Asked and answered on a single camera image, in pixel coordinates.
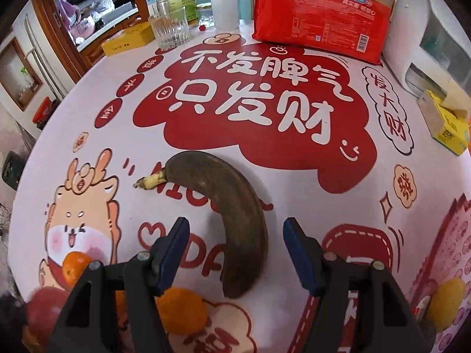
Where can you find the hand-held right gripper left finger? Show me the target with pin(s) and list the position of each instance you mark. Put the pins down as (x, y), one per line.
(173, 261)

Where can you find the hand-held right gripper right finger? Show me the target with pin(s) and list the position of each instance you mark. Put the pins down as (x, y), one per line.
(298, 257)

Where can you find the orange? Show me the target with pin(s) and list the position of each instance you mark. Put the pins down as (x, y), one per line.
(73, 268)
(120, 305)
(184, 312)
(445, 307)

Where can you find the dark brown banana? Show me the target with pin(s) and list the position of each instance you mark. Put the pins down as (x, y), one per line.
(228, 198)

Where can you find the pink printed fruit tray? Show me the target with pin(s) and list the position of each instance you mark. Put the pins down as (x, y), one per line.
(452, 250)

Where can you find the red white printed tablecloth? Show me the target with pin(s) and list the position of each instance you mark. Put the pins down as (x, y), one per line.
(294, 206)

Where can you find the red apple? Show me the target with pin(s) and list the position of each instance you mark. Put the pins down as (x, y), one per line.
(44, 312)

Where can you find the yellow tissue box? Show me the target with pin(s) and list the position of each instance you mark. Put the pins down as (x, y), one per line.
(450, 136)

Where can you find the red crate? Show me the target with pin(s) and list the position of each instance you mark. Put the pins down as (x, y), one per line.
(42, 112)

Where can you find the wooden cabinet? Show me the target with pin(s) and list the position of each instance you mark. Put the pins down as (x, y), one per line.
(88, 53)

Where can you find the flat yellow box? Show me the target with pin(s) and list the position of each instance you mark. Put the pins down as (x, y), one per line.
(125, 40)

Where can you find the ribbed drinking glass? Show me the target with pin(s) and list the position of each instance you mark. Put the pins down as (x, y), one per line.
(169, 31)

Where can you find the red paper cup package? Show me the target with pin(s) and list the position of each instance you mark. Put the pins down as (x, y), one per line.
(316, 14)

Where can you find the small glass jar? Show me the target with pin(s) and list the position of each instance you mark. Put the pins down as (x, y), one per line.
(205, 14)

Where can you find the white countertop appliance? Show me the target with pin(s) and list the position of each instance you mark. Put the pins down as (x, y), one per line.
(408, 25)

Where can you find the white squeeze bottle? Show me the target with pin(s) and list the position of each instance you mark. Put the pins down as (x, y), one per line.
(224, 7)

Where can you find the small white box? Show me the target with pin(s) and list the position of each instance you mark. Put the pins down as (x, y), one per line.
(154, 0)

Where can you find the wooden framed wall niche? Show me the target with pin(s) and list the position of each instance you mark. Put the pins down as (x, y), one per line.
(18, 77)

